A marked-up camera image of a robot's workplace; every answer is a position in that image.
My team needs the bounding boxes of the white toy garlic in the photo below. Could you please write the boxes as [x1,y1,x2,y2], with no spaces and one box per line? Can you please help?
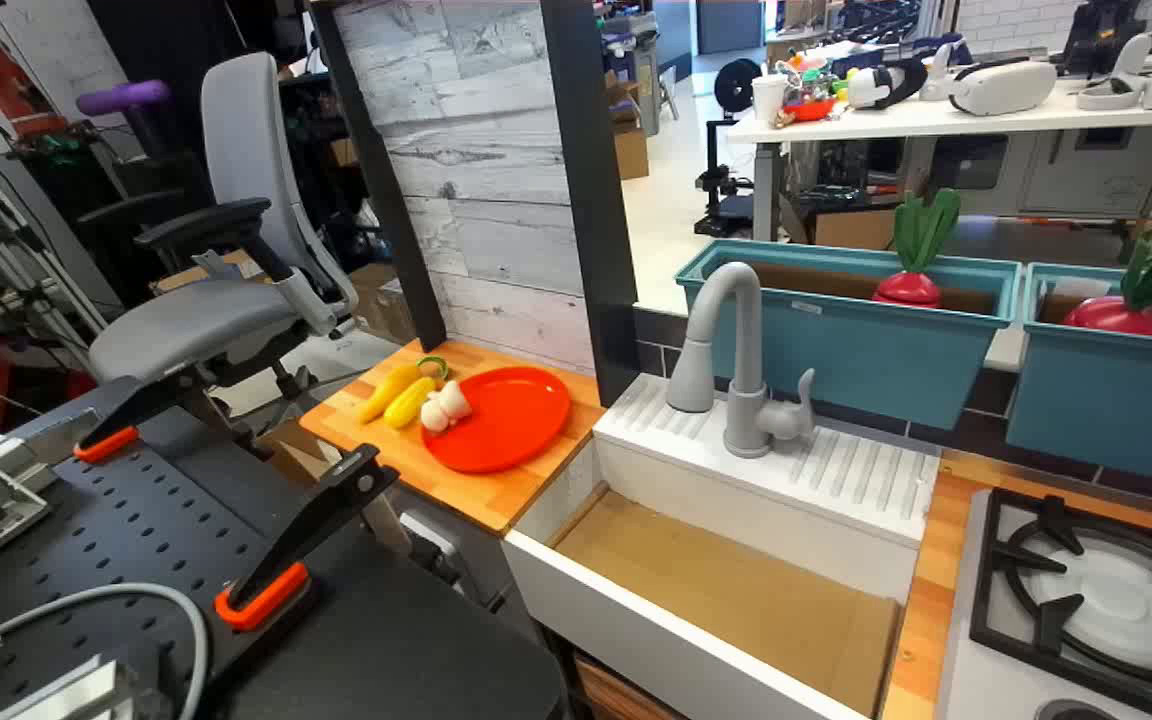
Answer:
[417,377,474,438]

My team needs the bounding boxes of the wide black frame post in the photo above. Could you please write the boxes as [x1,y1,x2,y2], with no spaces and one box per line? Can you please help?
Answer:
[535,0,642,410]

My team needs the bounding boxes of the colourful toy pile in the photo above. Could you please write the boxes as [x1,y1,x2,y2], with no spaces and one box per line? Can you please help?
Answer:
[778,54,856,127]

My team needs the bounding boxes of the white toy stove top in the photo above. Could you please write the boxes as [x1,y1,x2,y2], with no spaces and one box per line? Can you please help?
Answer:
[936,483,1152,720]

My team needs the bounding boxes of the black stove burner grate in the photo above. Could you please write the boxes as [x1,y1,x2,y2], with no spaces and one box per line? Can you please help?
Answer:
[968,490,1152,720]

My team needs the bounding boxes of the black clamp orange handle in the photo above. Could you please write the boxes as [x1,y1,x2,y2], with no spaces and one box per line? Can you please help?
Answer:
[69,363,208,470]
[210,439,402,635]

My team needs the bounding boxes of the white cup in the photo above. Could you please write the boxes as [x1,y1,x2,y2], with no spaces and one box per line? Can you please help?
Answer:
[749,71,793,132]

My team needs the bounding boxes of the white desk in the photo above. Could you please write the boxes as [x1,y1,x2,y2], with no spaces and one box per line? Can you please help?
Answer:
[718,79,1152,248]

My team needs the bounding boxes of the red toy radish green leaves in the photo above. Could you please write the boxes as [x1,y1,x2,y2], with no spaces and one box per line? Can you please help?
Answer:
[1065,218,1152,341]
[873,183,968,313]

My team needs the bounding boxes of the grey cable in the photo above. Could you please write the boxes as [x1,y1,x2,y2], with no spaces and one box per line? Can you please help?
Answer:
[0,581,210,720]

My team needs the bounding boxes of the yellow toy banana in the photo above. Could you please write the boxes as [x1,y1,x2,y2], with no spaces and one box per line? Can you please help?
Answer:
[357,361,427,428]
[380,377,445,438]

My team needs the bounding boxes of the grey toy sink faucet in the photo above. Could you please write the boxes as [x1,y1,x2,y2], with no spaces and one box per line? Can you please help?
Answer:
[660,260,821,465]

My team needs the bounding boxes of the thin black frame post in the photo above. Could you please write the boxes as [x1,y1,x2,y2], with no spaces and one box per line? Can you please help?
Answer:
[312,0,447,356]

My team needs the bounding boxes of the teal planter box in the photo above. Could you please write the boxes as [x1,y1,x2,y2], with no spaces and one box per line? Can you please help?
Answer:
[1002,260,1152,496]
[670,238,1026,434]

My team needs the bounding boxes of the marble pattern wall panel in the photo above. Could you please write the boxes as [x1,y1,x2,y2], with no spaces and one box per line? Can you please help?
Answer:
[332,0,601,382]

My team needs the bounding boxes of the orange plastic plate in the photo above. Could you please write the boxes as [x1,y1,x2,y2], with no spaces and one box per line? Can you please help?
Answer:
[418,363,575,482]

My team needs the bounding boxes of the silver metal block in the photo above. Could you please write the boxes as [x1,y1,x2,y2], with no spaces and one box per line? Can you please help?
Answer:
[0,654,143,720]

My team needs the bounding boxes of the orange cutting board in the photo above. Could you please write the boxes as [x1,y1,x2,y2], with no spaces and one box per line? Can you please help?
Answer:
[294,336,608,537]

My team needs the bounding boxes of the white toy kitchen sink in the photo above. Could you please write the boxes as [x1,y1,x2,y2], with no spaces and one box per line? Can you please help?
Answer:
[500,372,943,720]

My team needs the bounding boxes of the white VR headset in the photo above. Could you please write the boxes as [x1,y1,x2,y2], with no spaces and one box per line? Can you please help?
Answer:
[943,54,1065,120]

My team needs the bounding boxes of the grey office chair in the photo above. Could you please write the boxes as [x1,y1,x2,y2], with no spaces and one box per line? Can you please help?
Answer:
[73,50,368,445]

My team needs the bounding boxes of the cardboard box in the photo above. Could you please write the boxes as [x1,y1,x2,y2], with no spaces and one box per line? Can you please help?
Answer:
[613,116,654,183]

